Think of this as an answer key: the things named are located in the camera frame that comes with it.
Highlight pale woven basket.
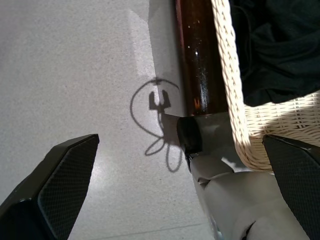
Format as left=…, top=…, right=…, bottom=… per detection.
left=210, top=0, right=320, bottom=173

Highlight black garment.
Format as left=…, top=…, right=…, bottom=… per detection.
left=229, top=0, right=320, bottom=107

